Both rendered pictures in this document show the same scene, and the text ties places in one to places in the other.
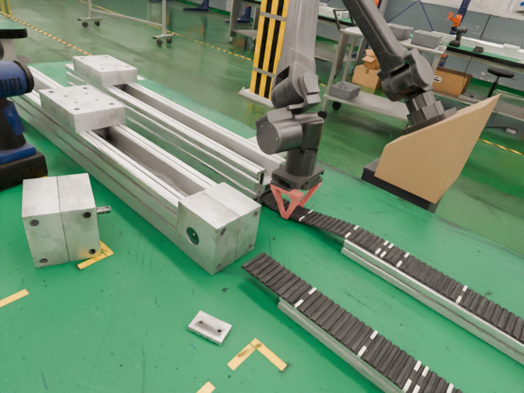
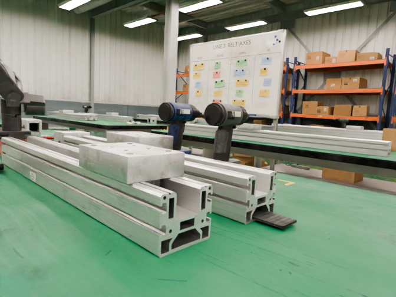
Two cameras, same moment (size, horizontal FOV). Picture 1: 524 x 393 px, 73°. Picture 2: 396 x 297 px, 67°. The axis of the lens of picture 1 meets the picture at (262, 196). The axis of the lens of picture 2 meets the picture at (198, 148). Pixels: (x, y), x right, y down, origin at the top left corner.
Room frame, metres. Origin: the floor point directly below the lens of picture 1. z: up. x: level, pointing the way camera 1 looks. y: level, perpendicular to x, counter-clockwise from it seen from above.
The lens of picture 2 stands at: (1.51, 0.71, 0.97)
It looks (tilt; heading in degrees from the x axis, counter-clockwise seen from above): 7 degrees down; 189
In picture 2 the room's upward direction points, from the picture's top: 3 degrees clockwise
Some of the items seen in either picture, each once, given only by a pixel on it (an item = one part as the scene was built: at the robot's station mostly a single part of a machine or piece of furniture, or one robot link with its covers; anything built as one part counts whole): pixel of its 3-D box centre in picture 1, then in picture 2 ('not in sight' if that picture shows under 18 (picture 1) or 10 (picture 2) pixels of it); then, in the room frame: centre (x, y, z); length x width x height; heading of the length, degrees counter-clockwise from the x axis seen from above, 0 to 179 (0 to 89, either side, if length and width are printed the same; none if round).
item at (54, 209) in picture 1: (72, 217); not in sight; (0.42, 0.29, 0.83); 0.11 x 0.10 x 0.10; 123
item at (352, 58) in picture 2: not in sight; (337, 101); (-8.85, 3.60, 1.58); 2.83 x 0.98 x 3.15; 55
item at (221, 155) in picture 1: (156, 118); (70, 170); (0.88, 0.31, 0.82); 0.80 x 0.10 x 0.09; 54
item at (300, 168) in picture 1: (300, 161); (12, 124); (0.62, -0.06, 0.90); 0.10 x 0.07 x 0.07; 148
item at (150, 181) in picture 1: (85, 132); (138, 163); (0.73, 0.42, 0.82); 0.80 x 0.10 x 0.09; 54
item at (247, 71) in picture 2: not in sight; (228, 114); (-2.53, 0.49, 0.97); 1.50 x 0.50 x 1.95; 55
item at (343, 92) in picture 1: (377, 76); not in sight; (3.65, -0.90, 0.50); 1.03 x 0.55 x 1.01; 67
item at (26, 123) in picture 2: not in sight; (29, 126); (-0.18, -0.62, 0.83); 0.11 x 0.10 x 0.10; 148
